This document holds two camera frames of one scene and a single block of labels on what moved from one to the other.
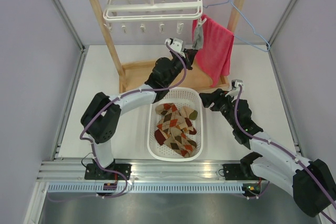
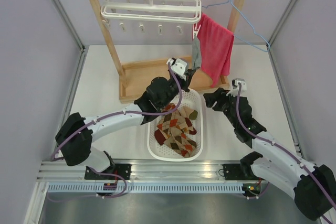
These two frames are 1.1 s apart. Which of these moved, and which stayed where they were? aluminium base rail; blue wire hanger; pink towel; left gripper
Moved: left gripper
Stayed: pink towel; blue wire hanger; aluminium base rail
